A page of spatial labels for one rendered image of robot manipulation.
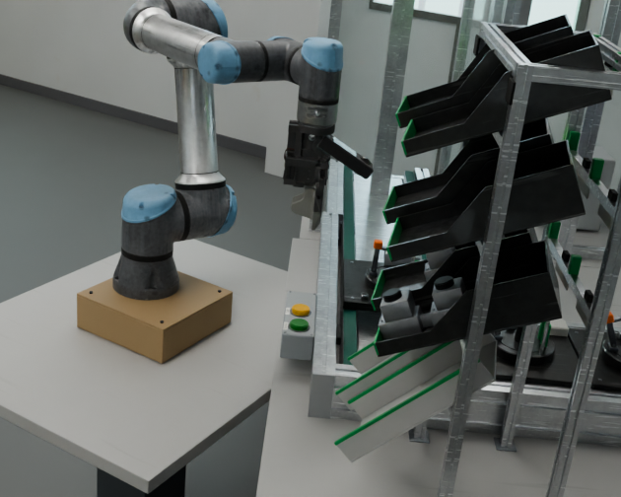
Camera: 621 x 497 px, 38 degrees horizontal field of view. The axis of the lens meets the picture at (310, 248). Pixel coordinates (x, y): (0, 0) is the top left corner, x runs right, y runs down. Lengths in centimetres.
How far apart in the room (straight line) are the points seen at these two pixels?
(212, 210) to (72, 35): 518
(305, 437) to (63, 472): 145
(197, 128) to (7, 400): 71
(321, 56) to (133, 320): 72
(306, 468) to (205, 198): 68
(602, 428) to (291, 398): 62
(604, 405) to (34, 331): 122
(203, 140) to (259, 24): 402
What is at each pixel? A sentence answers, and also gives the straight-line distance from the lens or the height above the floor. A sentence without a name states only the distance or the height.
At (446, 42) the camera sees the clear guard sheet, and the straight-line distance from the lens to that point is 307.
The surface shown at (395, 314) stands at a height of 124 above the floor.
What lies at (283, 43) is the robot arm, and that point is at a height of 156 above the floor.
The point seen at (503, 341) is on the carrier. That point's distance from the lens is 193.
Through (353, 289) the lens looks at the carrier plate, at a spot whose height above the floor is 97.
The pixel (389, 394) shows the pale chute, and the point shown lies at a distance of 156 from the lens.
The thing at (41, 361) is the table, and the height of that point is 86.
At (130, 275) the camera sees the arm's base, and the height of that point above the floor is 99.
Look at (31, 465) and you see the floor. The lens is 312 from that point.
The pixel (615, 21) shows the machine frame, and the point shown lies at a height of 156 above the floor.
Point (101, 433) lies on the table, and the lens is 175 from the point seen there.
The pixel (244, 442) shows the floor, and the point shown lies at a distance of 321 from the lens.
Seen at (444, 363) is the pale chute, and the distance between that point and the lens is 152.
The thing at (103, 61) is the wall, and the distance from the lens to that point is 696.
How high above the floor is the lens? 187
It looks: 23 degrees down
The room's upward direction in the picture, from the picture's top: 6 degrees clockwise
